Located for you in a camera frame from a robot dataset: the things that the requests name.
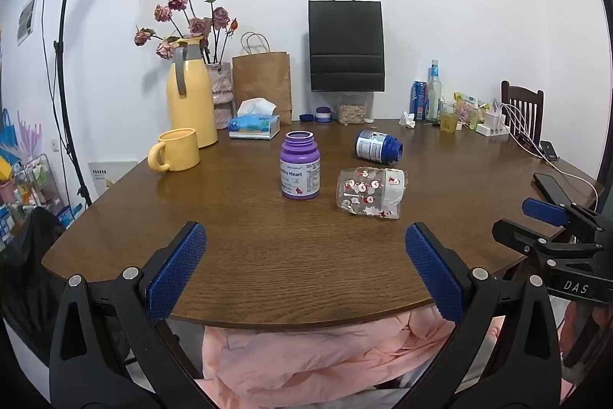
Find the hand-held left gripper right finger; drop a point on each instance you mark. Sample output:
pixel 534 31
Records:
pixel 433 270

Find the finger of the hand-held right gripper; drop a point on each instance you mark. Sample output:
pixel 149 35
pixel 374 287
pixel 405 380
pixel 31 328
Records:
pixel 522 235
pixel 541 210

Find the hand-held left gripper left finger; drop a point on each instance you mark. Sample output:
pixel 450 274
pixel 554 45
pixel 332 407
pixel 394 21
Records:
pixel 177 270

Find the printed clear glass cup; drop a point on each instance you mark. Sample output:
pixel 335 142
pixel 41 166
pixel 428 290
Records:
pixel 371 194

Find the large black smartphone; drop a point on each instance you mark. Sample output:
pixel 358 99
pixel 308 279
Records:
pixel 551 188

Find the small black smartphone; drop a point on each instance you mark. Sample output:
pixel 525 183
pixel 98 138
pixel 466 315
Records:
pixel 549 150

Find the white charging station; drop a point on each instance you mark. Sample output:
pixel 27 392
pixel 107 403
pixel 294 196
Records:
pixel 493 124

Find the dark wooden chair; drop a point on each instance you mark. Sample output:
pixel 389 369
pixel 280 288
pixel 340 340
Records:
pixel 524 102

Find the white box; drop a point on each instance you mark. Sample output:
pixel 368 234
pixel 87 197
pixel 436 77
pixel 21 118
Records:
pixel 112 176

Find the yellow mug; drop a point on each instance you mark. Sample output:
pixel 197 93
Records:
pixel 178 150

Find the pile of snack packets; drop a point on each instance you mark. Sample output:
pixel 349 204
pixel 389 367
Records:
pixel 467 109

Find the glass of yellow drink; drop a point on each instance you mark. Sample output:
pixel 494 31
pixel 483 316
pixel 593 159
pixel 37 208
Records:
pixel 448 120

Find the blue pill bottle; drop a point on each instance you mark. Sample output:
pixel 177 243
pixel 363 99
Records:
pixel 376 146

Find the pink cloth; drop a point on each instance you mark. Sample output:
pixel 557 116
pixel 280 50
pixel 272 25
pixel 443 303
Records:
pixel 311 356

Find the clear glass bottle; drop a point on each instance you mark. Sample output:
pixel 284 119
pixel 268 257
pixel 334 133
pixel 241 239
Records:
pixel 434 95

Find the purple pill bottle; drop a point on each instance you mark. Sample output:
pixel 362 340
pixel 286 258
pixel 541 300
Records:
pixel 300 169

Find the blue tissue box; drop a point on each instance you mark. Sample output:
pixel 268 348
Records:
pixel 254 126

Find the yellow thermos jug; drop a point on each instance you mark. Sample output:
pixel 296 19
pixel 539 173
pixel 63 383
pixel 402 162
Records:
pixel 194 102

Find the clear cereal container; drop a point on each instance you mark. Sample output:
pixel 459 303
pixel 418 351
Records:
pixel 352 112

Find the pink textured vase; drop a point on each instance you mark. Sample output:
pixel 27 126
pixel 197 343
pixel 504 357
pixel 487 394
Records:
pixel 221 95

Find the small blue white jar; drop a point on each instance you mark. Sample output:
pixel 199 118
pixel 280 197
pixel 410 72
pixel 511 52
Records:
pixel 323 115

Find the blue bottle lid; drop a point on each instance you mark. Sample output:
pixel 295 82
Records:
pixel 306 117

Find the brown paper bag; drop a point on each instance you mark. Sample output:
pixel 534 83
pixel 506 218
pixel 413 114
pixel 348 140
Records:
pixel 262 85

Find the black paper bag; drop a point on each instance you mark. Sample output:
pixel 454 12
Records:
pixel 346 45

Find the dried rose bouquet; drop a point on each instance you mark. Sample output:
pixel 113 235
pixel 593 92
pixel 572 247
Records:
pixel 198 25

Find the framed wall picture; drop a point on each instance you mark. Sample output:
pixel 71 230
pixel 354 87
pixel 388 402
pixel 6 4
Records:
pixel 27 18

